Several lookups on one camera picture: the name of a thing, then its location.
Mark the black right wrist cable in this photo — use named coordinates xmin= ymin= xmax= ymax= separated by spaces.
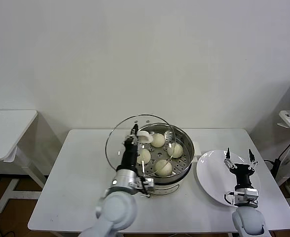
xmin=224 ymin=192 xmax=236 ymax=205

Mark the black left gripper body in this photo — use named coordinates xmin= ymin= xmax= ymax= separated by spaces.
xmin=120 ymin=137 xmax=140 ymax=171

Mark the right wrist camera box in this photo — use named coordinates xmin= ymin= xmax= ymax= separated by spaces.
xmin=233 ymin=188 xmax=259 ymax=205

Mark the white steamed baozi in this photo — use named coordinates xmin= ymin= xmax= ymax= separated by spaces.
xmin=155 ymin=159 xmax=173 ymax=177
xmin=151 ymin=133 xmax=165 ymax=148
xmin=167 ymin=143 xmax=184 ymax=158
xmin=136 ymin=149 xmax=151 ymax=165

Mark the black power cable with plug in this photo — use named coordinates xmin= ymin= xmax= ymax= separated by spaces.
xmin=262 ymin=132 xmax=290 ymax=178

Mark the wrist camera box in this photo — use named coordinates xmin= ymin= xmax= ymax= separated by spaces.
xmin=233 ymin=188 xmax=259 ymax=205
xmin=134 ymin=176 xmax=155 ymax=196

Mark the round glass lid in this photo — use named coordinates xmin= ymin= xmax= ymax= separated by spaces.
xmin=105 ymin=113 xmax=178 ymax=177

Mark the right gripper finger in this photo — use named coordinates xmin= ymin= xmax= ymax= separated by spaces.
xmin=224 ymin=147 xmax=238 ymax=171
xmin=249 ymin=149 xmax=259 ymax=172

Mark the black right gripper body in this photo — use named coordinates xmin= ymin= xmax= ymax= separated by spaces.
xmin=230 ymin=162 xmax=256 ymax=190

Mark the white round plate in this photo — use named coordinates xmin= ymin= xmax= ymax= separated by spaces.
xmin=196 ymin=150 xmax=261 ymax=207

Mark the stainless steel steamer basket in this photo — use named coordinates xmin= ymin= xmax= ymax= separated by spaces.
xmin=127 ymin=123 xmax=194 ymax=179

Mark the steel steamer pot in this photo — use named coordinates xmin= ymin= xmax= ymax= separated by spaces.
xmin=120 ymin=140 xmax=200 ymax=198

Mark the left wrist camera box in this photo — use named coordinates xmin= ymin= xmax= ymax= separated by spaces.
xmin=134 ymin=176 xmax=155 ymax=196

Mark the white side table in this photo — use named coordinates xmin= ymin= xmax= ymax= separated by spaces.
xmin=274 ymin=110 xmax=290 ymax=207
xmin=0 ymin=110 xmax=48 ymax=214

